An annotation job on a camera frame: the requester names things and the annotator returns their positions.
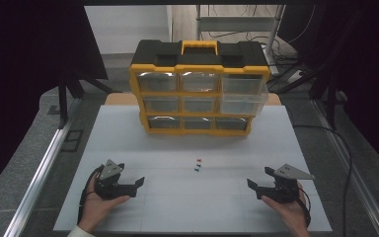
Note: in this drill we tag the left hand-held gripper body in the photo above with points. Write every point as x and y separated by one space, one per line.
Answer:
107 187

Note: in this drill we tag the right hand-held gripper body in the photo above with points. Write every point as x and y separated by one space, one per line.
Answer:
286 189

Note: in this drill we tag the large clear drawer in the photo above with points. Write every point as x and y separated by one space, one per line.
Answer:
243 98

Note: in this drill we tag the small clear plastic drawer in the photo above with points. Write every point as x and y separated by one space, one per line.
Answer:
197 123

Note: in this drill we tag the yellow and black organizer cabinet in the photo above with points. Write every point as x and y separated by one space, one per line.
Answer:
164 49

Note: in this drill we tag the person's left hand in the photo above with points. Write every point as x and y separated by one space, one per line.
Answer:
95 207

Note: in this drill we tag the person's right hand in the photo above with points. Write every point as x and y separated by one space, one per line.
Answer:
286 214

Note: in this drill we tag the black metal stand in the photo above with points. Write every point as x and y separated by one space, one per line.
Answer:
62 105
331 105

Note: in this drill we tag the set of clear drawers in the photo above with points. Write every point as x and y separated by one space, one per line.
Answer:
158 82

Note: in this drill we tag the white power strip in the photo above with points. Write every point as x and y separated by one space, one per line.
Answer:
295 76

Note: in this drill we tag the dark curtain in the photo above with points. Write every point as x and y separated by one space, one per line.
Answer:
368 65
19 65

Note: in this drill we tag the aluminium rail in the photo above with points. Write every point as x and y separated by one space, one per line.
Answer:
358 187
36 184

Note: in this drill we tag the grey metal shelf frame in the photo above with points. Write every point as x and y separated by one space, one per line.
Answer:
233 23

